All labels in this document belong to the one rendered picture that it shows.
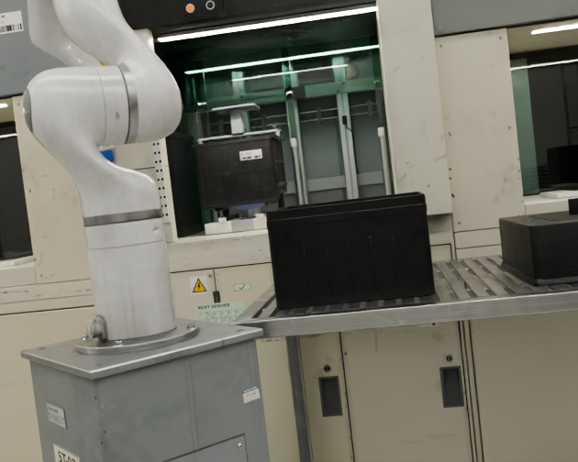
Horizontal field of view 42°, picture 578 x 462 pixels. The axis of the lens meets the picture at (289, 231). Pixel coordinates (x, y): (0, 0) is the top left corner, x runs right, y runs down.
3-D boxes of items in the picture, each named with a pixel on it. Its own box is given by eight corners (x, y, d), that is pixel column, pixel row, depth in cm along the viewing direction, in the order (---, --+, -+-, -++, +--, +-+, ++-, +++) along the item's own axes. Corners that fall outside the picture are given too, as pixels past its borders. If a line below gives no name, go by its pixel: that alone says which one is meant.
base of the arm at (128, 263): (107, 359, 104) (90, 226, 103) (57, 346, 119) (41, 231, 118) (223, 332, 115) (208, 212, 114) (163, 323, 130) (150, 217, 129)
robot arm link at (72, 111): (172, 215, 113) (152, 57, 112) (45, 231, 105) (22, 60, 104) (151, 217, 124) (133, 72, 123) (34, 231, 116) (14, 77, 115)
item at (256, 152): (198, 225, 206) (184, 109, 204) (215, 220, 226) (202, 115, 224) (286, 214, 203) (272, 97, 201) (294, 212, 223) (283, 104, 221)
